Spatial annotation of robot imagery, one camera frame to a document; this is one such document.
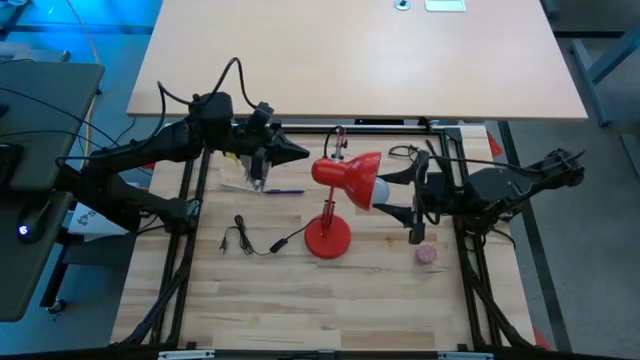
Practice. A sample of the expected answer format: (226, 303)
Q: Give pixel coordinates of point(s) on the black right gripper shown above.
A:
(440, 195)

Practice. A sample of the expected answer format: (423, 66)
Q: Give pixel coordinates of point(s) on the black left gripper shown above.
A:
(250, 142)

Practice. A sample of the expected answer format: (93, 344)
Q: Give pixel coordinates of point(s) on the white lightbulb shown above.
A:
(381, 191)

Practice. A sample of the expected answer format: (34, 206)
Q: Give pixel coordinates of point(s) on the red desk lamp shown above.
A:
(350, 175)

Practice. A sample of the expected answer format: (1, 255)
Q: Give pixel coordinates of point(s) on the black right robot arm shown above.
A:
(500, 187)

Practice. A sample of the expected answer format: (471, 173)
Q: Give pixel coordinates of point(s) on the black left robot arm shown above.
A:
(150, 145)

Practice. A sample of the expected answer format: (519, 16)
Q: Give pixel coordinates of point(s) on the blue pen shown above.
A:
(283, 191)

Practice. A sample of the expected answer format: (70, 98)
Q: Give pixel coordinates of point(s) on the black eyeglasses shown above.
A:
(400, 149)

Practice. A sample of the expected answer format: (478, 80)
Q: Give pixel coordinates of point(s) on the pink round disc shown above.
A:
(425, 254)

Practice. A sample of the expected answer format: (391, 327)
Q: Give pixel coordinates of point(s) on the red corner marker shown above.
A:
(148, 165)
(540, 340)
(494, 145)

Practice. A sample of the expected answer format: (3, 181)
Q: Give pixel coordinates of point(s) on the light wooden desk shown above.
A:
(350, 60)

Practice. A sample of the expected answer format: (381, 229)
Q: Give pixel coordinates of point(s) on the grey desk grommet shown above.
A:
(402, 5)

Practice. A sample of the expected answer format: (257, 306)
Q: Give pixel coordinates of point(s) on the white rectangular desk plate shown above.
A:
(445, 5)

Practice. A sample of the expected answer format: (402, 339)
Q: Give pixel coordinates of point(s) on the white printed box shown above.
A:
(82, 222)

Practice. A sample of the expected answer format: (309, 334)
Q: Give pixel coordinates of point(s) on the blue-grey metal table legs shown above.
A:
(600, 60)

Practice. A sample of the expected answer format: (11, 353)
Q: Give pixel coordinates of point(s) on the dark grey side desk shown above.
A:
(45, 125)

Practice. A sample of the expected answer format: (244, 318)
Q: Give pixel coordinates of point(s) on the black computer mouse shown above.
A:
(31, 227)

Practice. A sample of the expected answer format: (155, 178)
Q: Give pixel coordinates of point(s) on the black caster wheel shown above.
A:
(56, 306)

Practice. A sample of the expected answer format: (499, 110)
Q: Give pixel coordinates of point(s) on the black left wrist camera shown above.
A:
(261, 116)

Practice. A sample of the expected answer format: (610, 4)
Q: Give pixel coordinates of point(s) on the silver frame bracket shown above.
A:
(186, 354)
(465, 355)

